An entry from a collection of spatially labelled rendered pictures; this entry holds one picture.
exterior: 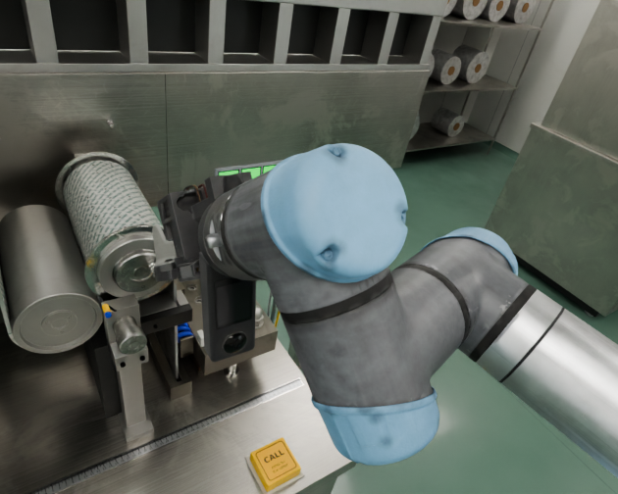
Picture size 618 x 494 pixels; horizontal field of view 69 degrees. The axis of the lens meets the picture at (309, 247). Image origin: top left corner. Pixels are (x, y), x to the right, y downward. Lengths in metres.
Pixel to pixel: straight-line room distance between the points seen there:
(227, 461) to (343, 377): 0.68
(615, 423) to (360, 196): 0.23
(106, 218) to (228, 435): 0.47
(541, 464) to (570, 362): 2.03
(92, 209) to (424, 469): 1.70
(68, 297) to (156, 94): 0.44
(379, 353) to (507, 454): 2.07
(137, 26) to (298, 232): 0.76
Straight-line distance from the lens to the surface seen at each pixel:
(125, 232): 0.70
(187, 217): 0.42
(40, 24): 0.92
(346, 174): 0.23
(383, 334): 0.26
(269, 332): 0.94
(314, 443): 0.96
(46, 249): 0.83
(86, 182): 0.85
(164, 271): 0.45
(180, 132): 1.02
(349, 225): 0.23
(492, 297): 0.36
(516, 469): 2.30
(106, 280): 0.73
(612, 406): 0.36
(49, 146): 0.98
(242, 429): 0.96
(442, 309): 0.32
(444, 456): 2.17
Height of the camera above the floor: 1.72
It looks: 36 degrees down
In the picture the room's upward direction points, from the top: 11 degrees clockwise
